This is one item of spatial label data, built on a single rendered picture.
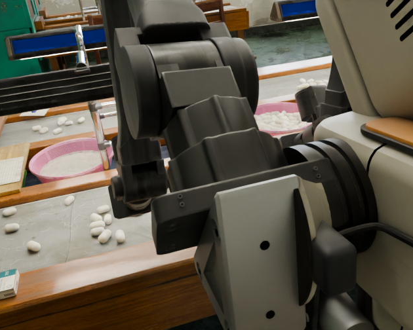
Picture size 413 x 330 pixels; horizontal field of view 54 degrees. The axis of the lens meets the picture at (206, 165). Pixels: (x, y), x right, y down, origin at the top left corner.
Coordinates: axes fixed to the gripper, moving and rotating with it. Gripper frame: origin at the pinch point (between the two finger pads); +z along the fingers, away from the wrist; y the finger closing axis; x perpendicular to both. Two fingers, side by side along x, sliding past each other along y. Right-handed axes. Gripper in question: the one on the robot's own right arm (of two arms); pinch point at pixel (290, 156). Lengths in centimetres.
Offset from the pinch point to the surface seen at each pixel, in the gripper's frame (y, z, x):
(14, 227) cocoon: 69, 16, 0
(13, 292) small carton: 66, -5, 16
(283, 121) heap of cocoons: -21, 43, -21
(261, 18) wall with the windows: -214, 432, -290
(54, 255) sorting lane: 59, 7, 10
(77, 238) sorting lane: 54, 10, 7
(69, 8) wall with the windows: 58, 402, -321
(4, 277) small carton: 68, -3, 13
